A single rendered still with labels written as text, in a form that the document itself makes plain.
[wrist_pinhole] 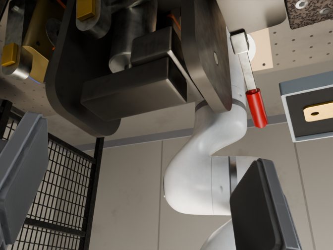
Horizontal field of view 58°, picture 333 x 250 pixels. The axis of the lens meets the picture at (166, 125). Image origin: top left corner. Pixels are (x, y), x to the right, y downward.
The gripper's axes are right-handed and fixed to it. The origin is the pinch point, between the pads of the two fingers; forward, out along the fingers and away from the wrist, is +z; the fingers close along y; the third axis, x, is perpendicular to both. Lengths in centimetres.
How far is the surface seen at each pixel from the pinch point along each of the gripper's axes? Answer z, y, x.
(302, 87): 20.9, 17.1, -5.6
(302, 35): 77, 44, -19
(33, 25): 34.3, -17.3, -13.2
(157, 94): 17.6, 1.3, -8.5
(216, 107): 18.1, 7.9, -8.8
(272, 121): 196, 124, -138
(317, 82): 20.8, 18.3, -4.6
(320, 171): 148, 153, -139
